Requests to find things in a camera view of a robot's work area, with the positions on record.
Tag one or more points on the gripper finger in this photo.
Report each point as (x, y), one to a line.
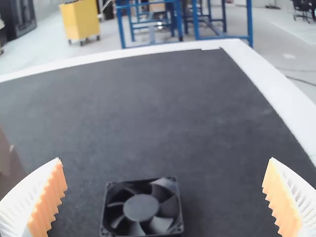
(293, 202)
(27, 205)

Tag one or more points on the black square fan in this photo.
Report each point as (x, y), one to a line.
(140, 207)

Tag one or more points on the black mat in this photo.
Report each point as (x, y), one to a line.
(148, 111)

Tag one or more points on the yellow wheeled cart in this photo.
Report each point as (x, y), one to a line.
(79, 19)

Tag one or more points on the black office chair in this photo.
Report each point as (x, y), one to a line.
(302, 7)

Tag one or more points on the blue metal frame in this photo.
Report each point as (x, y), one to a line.
(124, 24)
(196, 22)

